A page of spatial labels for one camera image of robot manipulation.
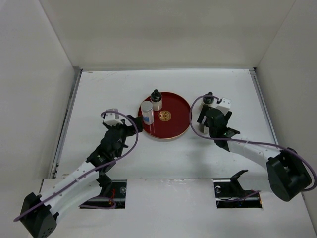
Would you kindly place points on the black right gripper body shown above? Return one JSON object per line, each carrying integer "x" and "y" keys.
{"x": 227, "y": 116}

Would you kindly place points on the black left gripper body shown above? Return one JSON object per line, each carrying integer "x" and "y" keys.
{"x": 125, "y": 131}

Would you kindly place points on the blue-label jar silver lid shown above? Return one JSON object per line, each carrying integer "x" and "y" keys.
{"x": 147, "y": 112}

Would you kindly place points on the white-filled bottle black cap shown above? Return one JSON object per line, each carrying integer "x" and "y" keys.
{"x": 156, "y": 100}

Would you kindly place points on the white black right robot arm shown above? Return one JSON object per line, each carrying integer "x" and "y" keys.
{"x": 287, "y": 173}

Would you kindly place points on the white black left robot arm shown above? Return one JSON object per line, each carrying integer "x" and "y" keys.
{"x": 40, "y": 213}

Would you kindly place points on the small dark spice jar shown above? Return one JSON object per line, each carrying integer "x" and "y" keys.
{"x": 203, "y": 129}

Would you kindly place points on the tan powder bottle black cap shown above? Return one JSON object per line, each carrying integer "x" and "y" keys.
{"x": 207, "y": 100}

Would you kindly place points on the red round lacquer tray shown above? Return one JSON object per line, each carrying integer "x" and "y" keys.
{"x": 172, "y": 120}

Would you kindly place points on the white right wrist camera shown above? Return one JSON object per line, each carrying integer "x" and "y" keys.
{"x": 224, "y": 105}

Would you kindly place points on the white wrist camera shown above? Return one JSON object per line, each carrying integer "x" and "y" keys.
{"x": 111, "y": 118}
{"x": 224, "y": 105}

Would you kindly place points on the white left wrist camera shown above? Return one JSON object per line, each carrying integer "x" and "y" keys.
{"x": 111, "y": 118}

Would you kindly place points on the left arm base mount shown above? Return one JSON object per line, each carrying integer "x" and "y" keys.
{"x": 112, "y": 195}

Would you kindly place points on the right aluminium frame rail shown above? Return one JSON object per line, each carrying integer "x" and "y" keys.
{"x": 267, "y": 118}

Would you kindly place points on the aluminium frame rail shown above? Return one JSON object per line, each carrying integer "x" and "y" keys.
{"x": 267, "y": 118}
{"x": 57, "y": 155}

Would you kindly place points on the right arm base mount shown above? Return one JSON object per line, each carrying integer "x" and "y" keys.
{"x": 229, "y": 194}

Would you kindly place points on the left aluminium frame rail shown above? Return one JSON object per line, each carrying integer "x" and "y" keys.
{"x": 57, "y": 155}

